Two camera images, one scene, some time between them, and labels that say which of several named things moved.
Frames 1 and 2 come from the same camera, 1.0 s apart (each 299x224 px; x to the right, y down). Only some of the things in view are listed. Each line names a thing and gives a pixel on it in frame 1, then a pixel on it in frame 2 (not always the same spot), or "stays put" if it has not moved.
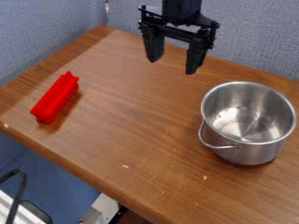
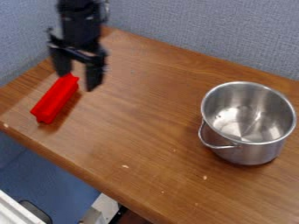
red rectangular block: [56, 98] stays put
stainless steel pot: [247, 117] stays put
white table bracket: [102, 212] stays put
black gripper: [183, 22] -> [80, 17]
